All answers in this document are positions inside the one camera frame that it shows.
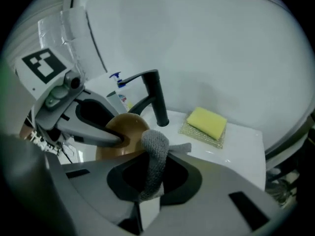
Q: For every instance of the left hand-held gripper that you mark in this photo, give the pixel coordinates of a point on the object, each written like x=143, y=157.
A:
x=37, y=82

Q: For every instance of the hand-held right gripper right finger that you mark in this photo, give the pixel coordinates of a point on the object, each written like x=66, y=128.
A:
x=216, y=188

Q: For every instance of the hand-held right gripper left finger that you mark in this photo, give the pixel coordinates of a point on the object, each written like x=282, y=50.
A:
x=98, y=181

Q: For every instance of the brown round bowl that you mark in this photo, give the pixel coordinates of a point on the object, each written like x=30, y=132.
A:
x=128, y=126

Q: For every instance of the grey knitted cloth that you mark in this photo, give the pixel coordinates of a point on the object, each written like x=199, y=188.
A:
x=156, y=151

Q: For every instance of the blue-pump soap bottle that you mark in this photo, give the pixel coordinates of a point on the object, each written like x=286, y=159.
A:
x=123, y=97

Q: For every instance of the white sink basin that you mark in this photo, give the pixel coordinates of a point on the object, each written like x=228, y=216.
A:
x=243, y=151

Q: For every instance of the yellow sponge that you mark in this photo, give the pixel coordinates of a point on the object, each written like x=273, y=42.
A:
x=206, y=122
x=187, y=131

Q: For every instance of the black faucet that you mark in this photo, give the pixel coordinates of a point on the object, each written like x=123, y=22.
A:
x=158, y=99

